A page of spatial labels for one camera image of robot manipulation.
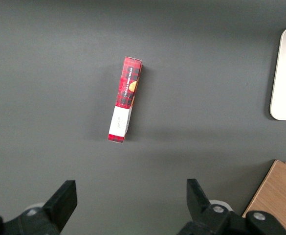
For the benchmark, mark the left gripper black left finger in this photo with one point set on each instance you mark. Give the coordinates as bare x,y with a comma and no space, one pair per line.
57,208

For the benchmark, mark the red plaid cookie box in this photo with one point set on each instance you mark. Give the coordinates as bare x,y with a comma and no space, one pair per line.
124,98

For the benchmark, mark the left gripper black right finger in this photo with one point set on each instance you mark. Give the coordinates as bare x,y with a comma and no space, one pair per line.
204,215

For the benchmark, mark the oak wooden drawer cabinet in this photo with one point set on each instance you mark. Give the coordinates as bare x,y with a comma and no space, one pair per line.
277,191

